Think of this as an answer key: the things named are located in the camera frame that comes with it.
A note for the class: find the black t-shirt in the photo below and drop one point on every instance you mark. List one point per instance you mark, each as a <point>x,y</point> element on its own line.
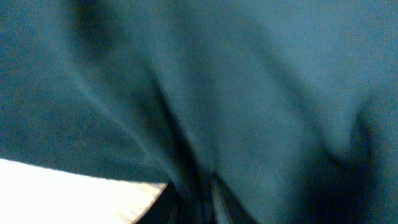
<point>265,111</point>

